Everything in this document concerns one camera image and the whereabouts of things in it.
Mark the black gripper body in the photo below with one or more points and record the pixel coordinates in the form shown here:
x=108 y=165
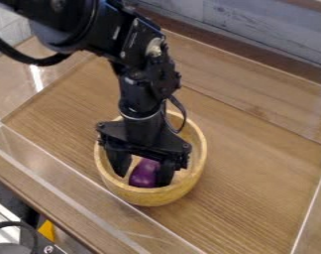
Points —
x=145 y=138

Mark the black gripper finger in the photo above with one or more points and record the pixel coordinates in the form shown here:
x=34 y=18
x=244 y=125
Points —
x=120 y=161
x=165 y=174

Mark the purple toy eggplant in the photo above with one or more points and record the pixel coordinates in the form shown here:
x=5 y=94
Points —
x=143 y=177

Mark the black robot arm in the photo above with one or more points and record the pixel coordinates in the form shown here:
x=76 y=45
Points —
x=109 y=29

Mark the brown wooden bowl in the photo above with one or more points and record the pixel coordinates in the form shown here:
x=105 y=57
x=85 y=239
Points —
x=185 y=178

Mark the yellow black device corner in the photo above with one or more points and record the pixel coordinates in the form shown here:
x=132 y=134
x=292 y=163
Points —
x=47 y=228

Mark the clear acrylic front wall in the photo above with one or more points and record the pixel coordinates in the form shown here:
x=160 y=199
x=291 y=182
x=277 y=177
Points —
x=83 y=207

